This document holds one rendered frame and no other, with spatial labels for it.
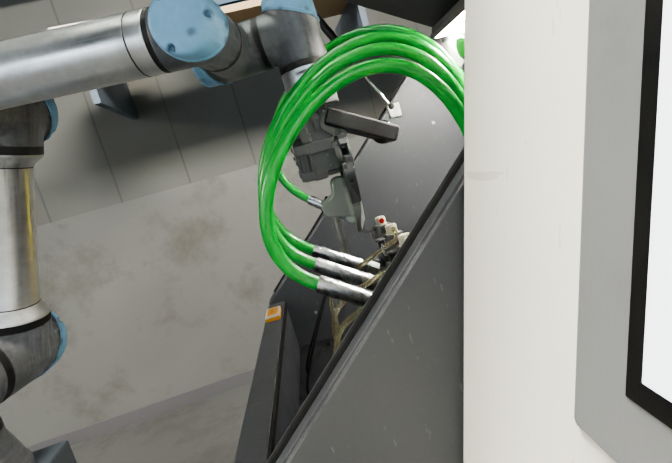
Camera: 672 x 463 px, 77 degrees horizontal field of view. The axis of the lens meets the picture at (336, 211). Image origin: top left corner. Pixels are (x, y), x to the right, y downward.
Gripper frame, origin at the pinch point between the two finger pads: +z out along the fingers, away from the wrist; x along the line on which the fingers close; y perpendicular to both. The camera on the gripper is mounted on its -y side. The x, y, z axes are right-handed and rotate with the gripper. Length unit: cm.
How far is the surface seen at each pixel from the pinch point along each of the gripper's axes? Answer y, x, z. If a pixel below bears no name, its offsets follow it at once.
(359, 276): 3.7, 16.8, 3.1
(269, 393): 19.8, 8.6, 18.2
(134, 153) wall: 98, -190, -42
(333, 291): 7.0, 24.9, 1.3
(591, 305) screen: -3.0, 49.5, -3.1
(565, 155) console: -4.7, 47.0, -8.8
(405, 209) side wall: -13.6, -31.0, 5.6
